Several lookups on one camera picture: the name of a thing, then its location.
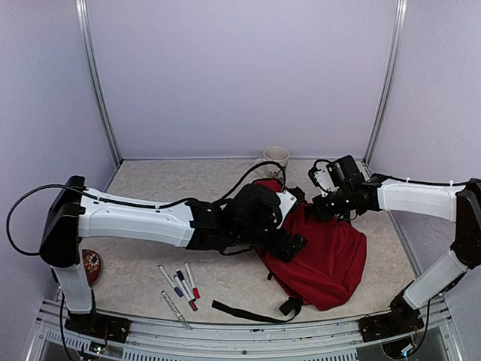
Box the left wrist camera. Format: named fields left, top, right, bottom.
left=277, top=187, right=305, bottom=218

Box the blue cap white marker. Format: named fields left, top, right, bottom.
left=158, top=265, right=183, bottom=298

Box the aluminium frame post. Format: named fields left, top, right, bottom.
left=362, top=0, right=409, bottom=168
left=75, top=0, right=123, bottom=168

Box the clear silver pen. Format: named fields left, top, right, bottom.
left=161, top=290, right=192, bottom=330

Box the front aluminium rail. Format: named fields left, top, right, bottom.
left=20, top=298, right=467, bottom=360

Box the white patterned ceramic mug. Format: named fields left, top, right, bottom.
left=254, top=146, right=290, bottom=181

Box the dark blue cap marker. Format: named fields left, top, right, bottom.
left=176, top=269, right=195, bottom=301

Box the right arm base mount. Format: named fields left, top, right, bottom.
left=358, top=313, right=425, bottom=342

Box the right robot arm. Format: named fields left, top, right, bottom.
left=308, top=155, right=480, bottom=334

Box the red cap marker long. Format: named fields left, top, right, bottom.
left=184, top=262, right=201, bottom=299

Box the red floral lacquer dish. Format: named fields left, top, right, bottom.
left=82, top=249, right=102, bottom=287

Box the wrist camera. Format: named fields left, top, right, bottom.
left=308, top=159, right=338, bottom=197
left=277, top=187, right=305, bottom=218

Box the left aluminium frame post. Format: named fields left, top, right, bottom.
left=75, top=0, right=123, bottom=168

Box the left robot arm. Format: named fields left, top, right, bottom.
left=40, top=176, right=307, bottom=335

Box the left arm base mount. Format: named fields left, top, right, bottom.
left=65, top=314, right=131, bottom=344

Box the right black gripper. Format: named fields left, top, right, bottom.
left=313, top=187, right=354, bottom=221

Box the red backpack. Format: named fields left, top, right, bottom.
left=210, top=178, right=368, bottom=324

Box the right aluminium frame post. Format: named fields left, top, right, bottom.
left=362, top=0, right=409, bottom=168

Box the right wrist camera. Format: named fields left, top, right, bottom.
left=308, top=159, right=338, bottom=197

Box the red cap marker short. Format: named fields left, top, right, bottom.
left=174, top=275, right=198, bottom=312

